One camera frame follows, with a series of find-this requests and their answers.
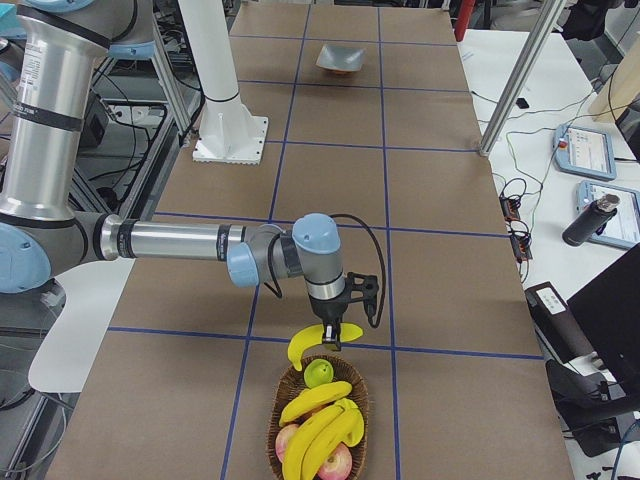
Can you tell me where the teach pendant upper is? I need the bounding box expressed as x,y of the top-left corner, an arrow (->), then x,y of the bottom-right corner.
552,123 -> 617,181

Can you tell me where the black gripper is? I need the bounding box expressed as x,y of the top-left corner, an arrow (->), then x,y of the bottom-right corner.
309,293 -> 351,351

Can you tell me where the teach pendant lower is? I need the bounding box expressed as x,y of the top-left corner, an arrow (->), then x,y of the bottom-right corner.
573,180 -> 640,251

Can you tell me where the grey square plate orange rim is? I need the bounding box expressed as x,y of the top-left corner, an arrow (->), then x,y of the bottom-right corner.
315,43 -> 366,75

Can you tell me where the black monitor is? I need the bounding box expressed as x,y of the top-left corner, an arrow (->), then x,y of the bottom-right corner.
568,246 -> 639,394

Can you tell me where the red apple right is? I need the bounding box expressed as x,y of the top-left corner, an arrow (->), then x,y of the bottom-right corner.
317,443 -> 353,480

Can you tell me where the teach pendant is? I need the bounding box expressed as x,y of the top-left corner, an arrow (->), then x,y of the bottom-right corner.
573,180 -> 640,251
552,123 -> 617,181

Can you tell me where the yellow banana bunch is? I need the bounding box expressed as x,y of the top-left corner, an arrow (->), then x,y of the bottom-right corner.
282,398 -> 365,479

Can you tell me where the brown wicker basket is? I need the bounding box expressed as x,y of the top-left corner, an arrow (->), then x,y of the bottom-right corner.
267,355 -> 369,479

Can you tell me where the black box white label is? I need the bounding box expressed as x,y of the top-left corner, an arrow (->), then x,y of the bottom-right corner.
525,282 -> 595,363

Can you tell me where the red apple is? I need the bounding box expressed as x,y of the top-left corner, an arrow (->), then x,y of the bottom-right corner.
317,443 -> 353,480
275,423 -> 299,463

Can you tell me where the aluminium frame post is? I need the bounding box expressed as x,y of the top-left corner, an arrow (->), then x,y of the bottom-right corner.
478,0 -> 566,157

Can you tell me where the red apple left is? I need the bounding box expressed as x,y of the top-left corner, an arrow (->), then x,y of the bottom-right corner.
275,423 -> 299,463

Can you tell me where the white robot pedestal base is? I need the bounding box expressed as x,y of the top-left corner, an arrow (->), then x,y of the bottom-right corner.
179,0 -> 269,165

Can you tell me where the green pear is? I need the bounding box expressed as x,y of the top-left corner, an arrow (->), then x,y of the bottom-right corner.
303,358 -> 334,389

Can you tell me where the white chair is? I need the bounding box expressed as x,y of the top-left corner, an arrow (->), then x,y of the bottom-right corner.
28,259 -> 134,393

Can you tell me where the black water bottle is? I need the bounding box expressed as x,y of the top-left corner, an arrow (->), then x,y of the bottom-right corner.
562,194 -> 620,247

